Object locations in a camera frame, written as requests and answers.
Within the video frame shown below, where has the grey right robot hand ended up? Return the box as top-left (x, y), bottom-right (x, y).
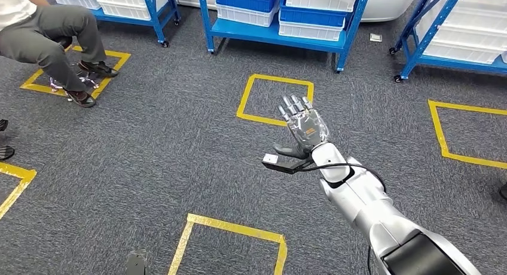
top-left (272, 94), bottom-right (331, 160)

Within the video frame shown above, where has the blue metal shelf rack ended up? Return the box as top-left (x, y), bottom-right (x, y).
top-left (37, 0), bottom-right (182, 48)
top-left (389, 0), bottom-right (507, 84)
top-left (197, 0), bottom-right (373, 74)

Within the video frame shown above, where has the yellow floor tape square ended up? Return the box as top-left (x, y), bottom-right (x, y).
top-left (20, 45), bottom-right (132, 100)
top-left (236, 74), bottom-right (315, 127)
top-left (427, 99), bottom-right (507, 170)

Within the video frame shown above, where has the blue plastic crate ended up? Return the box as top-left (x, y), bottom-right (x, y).
top-left (279, 0), bottom-right (349, 28)
top-left (212, 0), bottom-right (281, 13)

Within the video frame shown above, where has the white car with red stripe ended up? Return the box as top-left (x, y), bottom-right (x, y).
top-left (174, 0), bottom-right (421, 23)

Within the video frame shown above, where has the white plastic crate stack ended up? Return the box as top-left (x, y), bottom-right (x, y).
top-left (91, 0), bottom-right (169, 22)
top-left (416, 0), bottom-right (507, 65)

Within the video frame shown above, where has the black swivel stool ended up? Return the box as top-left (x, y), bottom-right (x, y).
top-left (49, 35), bottom-right (100, 93)

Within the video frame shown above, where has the person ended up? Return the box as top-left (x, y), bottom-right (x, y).
top-left (0, 0), bottom-right (120, 108)

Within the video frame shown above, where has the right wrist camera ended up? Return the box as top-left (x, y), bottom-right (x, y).
top-left (261, 153), bottom-right (314, 175)

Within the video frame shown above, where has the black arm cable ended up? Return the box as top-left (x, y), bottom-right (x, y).
top-left (301, 163), bottom-right (387, 193)

